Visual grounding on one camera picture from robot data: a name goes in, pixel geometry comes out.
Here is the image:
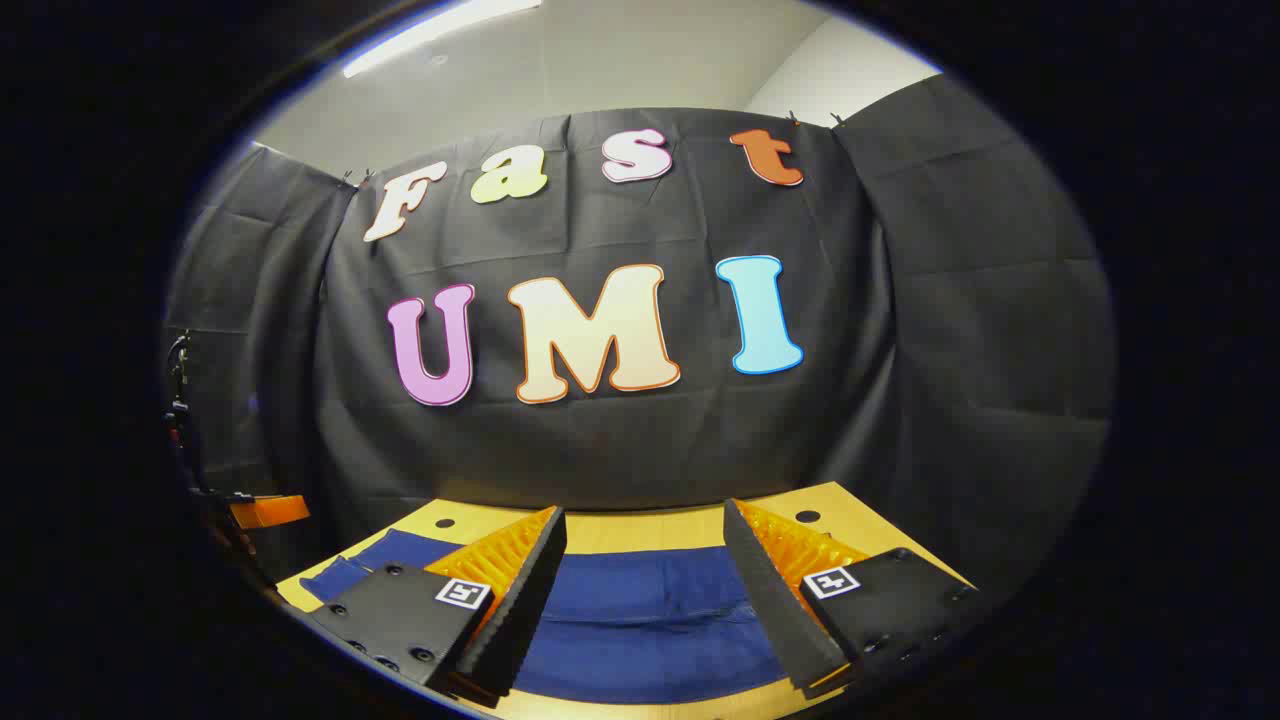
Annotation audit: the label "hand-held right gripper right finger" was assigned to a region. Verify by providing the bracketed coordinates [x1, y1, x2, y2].
[722, 497, 986, 699]

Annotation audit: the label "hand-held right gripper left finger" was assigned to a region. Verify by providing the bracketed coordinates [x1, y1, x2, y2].
[310, 505, 568, 701]

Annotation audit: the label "blue jeans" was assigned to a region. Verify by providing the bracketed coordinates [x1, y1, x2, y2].
[300, 528, 791, 704]

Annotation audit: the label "black backdrop cloth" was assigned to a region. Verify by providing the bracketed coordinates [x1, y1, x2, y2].
[165, 75, 1116, 601]

